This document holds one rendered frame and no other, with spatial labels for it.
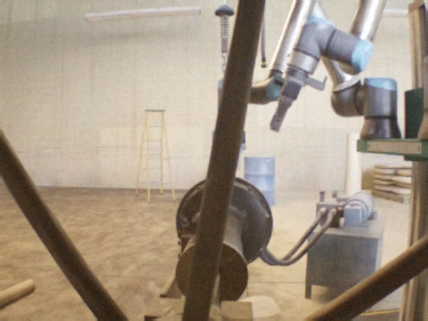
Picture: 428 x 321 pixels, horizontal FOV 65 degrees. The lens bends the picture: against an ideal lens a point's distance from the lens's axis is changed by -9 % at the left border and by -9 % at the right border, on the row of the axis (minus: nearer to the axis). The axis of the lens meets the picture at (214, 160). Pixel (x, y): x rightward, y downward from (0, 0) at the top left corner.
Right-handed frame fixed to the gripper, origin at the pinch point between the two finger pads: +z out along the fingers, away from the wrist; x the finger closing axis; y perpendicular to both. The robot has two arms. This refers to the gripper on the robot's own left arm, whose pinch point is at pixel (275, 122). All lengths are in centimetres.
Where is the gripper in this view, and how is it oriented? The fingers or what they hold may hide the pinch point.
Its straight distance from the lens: 111.2
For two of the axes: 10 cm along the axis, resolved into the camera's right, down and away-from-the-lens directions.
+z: -3.9, 9.0, 2.1
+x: -1.3, 1.7, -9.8
